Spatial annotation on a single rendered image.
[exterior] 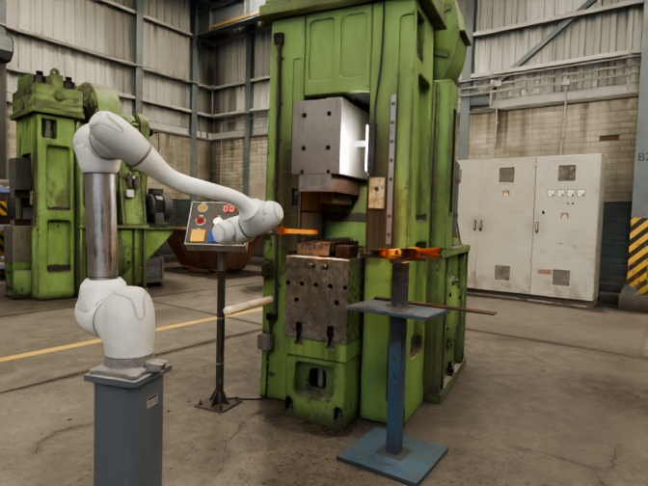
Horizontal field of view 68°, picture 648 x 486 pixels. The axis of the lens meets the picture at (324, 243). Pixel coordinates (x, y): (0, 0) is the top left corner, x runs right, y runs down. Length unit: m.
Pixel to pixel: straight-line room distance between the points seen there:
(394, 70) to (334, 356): 1.55
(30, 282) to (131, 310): 5.50
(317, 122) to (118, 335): 1.56
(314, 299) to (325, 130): 0.91
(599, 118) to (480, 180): 1.85
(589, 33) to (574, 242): 3.19
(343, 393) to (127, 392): 1.29
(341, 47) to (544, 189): 5.13
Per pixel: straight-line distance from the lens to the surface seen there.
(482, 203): 7.73
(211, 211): 2.83
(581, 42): 8.65
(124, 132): 1.70
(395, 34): 2.79
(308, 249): 2.65
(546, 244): 7.51
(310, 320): 2.62
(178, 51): 12.54
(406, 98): 2.68
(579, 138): 8.19
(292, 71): 2.99
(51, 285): 6.93
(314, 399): 2.74
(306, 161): 2.67
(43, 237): 6.85
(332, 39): 2.94
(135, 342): 1.69
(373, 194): 2.62
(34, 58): 10.73
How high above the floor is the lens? 1.13
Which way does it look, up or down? 3 degrees down
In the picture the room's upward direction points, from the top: 2 degrees clockwise
